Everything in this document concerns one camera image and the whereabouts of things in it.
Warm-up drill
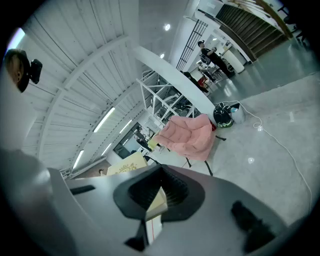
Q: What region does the grey open bag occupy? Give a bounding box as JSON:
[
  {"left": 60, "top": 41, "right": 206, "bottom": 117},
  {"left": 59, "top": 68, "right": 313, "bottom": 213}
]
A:
[{"left": 229, "top": 102, "right": 247, "bottom": 124}]

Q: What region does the black metal railing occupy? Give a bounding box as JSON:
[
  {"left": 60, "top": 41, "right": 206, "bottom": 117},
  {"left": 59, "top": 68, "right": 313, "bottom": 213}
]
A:
[{"left": 175, "top": 19, "right": 209, "bottom": 72}]

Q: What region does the long white cable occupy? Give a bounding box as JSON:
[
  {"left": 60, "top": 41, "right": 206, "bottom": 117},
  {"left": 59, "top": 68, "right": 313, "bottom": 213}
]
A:
[{"left": 219, "top": 100, "right": 314, "bottom": 213}]

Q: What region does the glossy black helmet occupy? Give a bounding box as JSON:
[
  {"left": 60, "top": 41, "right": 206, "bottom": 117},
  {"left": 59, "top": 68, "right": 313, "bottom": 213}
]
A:
[{"left": 213, "top": 104, "right": 235, "bottom": 129}]

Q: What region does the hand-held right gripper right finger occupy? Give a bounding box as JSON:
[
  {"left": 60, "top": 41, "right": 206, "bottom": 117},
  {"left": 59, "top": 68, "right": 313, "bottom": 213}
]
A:
[{"left": 149, "top": 163, "right": 292, "bottom": 256}]

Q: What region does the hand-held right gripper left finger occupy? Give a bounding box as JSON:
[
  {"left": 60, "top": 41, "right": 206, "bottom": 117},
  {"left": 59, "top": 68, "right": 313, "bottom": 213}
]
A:
[{"left": 47, "top": 163, "right": 163, "bottom": 256}]

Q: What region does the wooden staircase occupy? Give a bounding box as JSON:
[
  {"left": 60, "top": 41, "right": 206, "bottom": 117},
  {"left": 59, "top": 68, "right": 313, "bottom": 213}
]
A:
[{"left": 215, "top": 2, "right": 287, "bottom": 63}]

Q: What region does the green tablecloth table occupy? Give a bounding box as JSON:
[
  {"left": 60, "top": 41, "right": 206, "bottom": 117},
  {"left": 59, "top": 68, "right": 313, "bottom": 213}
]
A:
[{"left": 147, "top": 136, "right": 161, "bottom": 151}]

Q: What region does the white round counter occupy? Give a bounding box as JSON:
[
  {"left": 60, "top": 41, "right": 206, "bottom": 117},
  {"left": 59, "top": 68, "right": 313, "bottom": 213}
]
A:
[{"left": 224, "top": 42, "right": 247, "bottom": 75}]

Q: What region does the white metal shelf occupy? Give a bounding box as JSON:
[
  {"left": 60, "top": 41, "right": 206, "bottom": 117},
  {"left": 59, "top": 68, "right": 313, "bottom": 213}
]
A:
[{"left": 136, "top": 69, "right": 201, "bottom": 126}]

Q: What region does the black head-mounted camera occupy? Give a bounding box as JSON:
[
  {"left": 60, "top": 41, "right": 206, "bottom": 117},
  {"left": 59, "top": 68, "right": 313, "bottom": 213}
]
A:
[{"left": 29, "top": 58, "right": 44, "bottom": 85}]

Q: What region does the beige square cushion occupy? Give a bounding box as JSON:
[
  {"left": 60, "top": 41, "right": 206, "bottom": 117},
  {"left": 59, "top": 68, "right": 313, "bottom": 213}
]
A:
[{"left": 106, "top": 151, "right": 169, "bottom": 221}]

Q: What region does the pink padded armchair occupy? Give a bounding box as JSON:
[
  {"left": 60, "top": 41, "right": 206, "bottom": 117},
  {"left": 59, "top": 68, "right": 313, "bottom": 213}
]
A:
[{"left": 152, "top": 113, "right": 227, "bottom": 177}]

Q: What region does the long ceiling tube light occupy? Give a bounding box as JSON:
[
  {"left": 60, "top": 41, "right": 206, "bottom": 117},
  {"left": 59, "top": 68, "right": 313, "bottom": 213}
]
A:
[
  {"left": 100, "top": 142, "right": 113, "bottom": 157},
  {"left": 72, "top": 149, "right": 85, "bottom": 170},
  {"left": 119, "top": 119, "right": 134, "bottom": 135},
  {"left": 92, "top": 106, "right": 116, "bottom": 134}
]

